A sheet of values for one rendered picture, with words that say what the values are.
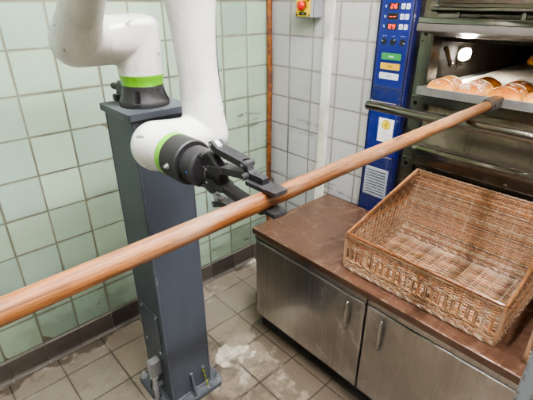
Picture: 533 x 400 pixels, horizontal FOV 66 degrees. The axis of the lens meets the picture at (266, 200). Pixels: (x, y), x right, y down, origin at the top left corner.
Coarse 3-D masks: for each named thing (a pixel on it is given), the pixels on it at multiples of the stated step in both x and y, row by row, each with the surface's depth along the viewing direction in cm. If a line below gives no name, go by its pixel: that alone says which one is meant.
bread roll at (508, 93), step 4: (496, 88) 131; (500, 88) 129; (504, 88) 129; (508, 88) 128; (512, 88) 129; (492, 92) 131; (496, 92) 130; (500, 92) 129; (504, 92) 128; (508, 92) 127; (512, 92) 127; (516, 92) 127; (500, 96) 129; (504, 96) 128; (508, 96) 127; (512, 96) 127; (516, 96) 127; (516, 100) 127
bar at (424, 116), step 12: (372, 108) 138; (384, 108) 134; (396, 108) 132; (408, 108) 130; (420, 120) 127; (432, 120) 124; (468, 120) 117; (480, 132) 115; (492, 132) 112; (504, 132) 110; (516, 132) 108; (528, 132) 107; (528, 360) 101; (528, 372) 101; (528, 384) 102; (516, 396) 106; (528, 396) 103
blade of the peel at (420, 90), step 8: (416, 88) 146; (424, 88) 144; (432, 88) 142; (432, 96) 143; (440, 96) 141; (448, 96) 139; (456, 96) 137; (464, 96) 135; (472, 96) 134; (480, 96) 132; (488, 96) 130; (504, 104) 127; (512, 104) 126; (520, 104) 124; (528, 104) 123
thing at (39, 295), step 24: (456, 120) 107; (384, 144) 86; (408, 144) 92; (336, 168) 76; (288, 192) 68; (216, 216) 59; (240, 216) 61; (144, 240) 52; (168, 240) 54; (192, 240) 56; (96, 264) 48; (120, 264) 49; (24, 288) 44; (48, 288) 44; (72, 288) 46; (0, 312) 42; (24, 312) 43
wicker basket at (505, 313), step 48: (432, 192) 166; (384, 240) 169; (432, 240) 167; (480, 240) 154; (528, 240) 143; (384, 288) 141; (432, 288) 127; (480, 288) 141; (528, 288) 126; (480, 336) 120
